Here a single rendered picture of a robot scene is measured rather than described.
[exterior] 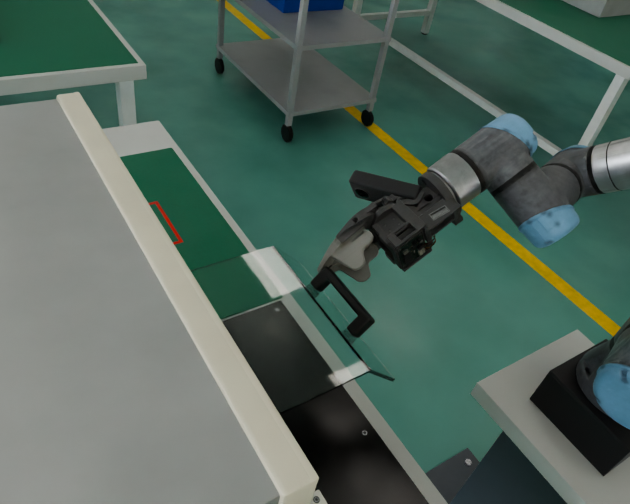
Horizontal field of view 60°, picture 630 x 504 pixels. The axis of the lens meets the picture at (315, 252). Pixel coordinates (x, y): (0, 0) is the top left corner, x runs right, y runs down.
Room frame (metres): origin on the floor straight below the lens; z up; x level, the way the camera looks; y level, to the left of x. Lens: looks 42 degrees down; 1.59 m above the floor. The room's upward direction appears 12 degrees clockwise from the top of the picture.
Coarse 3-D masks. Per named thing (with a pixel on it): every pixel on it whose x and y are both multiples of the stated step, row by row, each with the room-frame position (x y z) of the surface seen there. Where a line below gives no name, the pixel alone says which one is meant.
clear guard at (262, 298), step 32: (256, 256) 0.56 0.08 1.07; (288, 256) 0.60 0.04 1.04; (224, 288) 0.49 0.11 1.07; (256, 288) 0.50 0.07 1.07; (288, 288) 0.51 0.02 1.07; (224, 320) 0.44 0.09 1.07; (256, 320) 0.45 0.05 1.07; (288, 320) 0.46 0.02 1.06; (320, 320) 0.47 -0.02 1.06; (256, 352) 0.40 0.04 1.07; (288, 352) 0.41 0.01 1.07; (320, 352) 0.42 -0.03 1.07; (352, 352) 0.43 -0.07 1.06; (288, 384) 0.36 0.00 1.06; (320, 384) 0.37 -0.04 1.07
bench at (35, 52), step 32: (0, 0) 1.98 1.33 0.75; (32, 0) 2.04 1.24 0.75; (64, 0) 2.10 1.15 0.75; (0, 32) 1.72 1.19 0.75; (32, 32) 1.77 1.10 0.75; (64, 32) 1.82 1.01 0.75; (96, 32) 1.87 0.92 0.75; (0, 64) 1.51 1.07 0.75; (32, 64) 1.55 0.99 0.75; (64, 64) 1.59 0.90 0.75; (96, 64) 1.64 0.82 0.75; (128, 64) 1.69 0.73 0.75; (128, 96) 1.70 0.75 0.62
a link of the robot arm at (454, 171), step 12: (444, 156) 0.71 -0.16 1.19; (456, 156) 0.70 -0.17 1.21; (432, 168) 0.69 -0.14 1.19; (444, 168) 0.68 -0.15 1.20; (456, 168) 0.68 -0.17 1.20; (468, 168) 0.68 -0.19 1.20; (444, 180) 0.66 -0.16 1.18; (456, 180) 0.66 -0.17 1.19; (468, 180) 0.67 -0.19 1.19; (456, 192) 0.65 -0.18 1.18; (468, 192) 0.66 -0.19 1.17; (480, 192) 0.68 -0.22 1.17
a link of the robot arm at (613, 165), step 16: (608, 144) 0.76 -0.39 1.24; (624, 144) 0.75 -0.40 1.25; (560, 160) 0.77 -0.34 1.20; (576, 160) 0.77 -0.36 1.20; (592, 160) 0.75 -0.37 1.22; (608, 160) 0.74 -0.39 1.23; (624, 160) 0.72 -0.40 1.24; (576, 176) 0.73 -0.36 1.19; (592, 176) 0.74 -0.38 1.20; (608, 176) 0.73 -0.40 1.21; (624, 176) 0.72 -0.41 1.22; (592, 192) 0.74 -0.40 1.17; (608, 192) 0.74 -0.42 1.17
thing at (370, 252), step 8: (368, 248) 0.62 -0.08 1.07; (376, 248) 0.62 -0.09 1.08; (368, 256) 0.60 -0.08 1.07; (336, 264) 0.59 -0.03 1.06; (368, 264) 0.59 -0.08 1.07; (344, 272) 0.58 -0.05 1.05; (352, 272) 0.58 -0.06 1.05; (360, 272) 0.58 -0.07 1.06; (368, 272) 0.58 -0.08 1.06; (360, 280) 0.57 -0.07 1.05
